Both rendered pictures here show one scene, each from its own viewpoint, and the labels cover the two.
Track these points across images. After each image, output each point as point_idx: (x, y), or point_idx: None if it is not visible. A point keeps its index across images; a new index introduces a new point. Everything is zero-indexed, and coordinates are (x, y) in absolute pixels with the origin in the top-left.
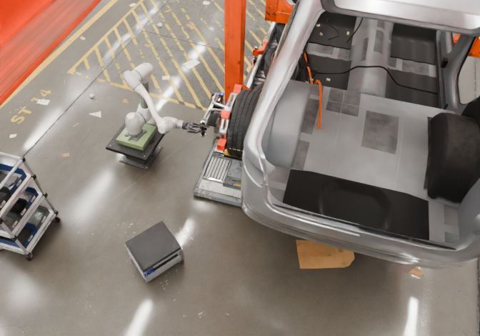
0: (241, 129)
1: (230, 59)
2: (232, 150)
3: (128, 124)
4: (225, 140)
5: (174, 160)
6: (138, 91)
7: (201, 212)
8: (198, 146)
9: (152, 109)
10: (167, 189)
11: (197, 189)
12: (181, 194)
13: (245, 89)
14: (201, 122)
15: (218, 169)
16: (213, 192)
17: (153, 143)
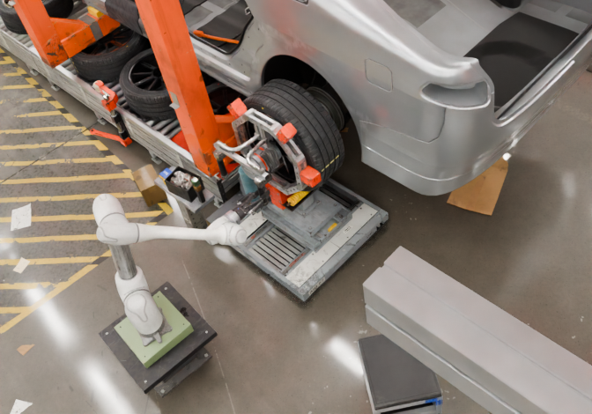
0: (320, 129)
1: (188, 85)
2: (324, 171)
3: (145, 316)
4: (308, 167)
5: (217, 308)
6: (146, 233)
7: (341, 302)
8: (210, 264)
9: (194, 231)
10: (269, 337)
11: (300, 289)
12: (290, 320)
13: (250, 96)
14: (261, 180)
15: (277, 249)
16: (319, 269)
17: (187, 310)
